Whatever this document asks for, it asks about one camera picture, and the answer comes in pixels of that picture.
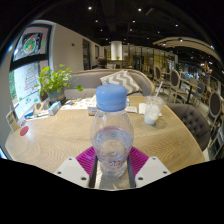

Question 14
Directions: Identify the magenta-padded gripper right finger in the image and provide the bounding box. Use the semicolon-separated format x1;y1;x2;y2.
126;146;172;189

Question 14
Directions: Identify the grey white chevron cushion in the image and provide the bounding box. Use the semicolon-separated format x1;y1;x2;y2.
99;69;142;96

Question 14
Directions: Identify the flat round red coaster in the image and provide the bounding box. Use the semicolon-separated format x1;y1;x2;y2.
19;125;30;137

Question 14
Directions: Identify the long white box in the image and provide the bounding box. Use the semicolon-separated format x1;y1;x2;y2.
87;105;99;117

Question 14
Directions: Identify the printed paper leaflet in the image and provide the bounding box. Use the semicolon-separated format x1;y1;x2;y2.
61;98;98;111

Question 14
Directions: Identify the grey tufted armchair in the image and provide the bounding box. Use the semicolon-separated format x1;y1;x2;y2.
166;102;212;152

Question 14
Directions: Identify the window with festive decals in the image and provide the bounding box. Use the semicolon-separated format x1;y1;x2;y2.
8;23;54;119

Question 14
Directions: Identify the group of dining chairs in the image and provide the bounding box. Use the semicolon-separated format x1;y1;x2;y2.
153;64;224;158

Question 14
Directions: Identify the grey curved sofa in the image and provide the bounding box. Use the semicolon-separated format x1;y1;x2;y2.
64;68;156;99

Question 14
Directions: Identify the small blue white carton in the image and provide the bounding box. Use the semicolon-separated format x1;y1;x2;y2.
48;100;63;117

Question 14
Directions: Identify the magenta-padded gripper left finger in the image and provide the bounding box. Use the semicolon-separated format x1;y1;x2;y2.
53;146;100;189

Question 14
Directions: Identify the clear blue-capped water bottle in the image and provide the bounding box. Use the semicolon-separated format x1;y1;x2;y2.
90;83;135;181

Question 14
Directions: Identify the person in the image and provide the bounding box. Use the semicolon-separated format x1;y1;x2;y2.
93;55;109;70

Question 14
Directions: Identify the group of ceiling lights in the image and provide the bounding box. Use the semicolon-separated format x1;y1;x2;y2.
86;4;218;51

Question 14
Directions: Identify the green potted plant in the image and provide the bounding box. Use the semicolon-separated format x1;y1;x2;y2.
36;63;84;103

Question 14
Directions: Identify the white paper napkin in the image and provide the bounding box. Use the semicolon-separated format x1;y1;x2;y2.
138;102;163;118

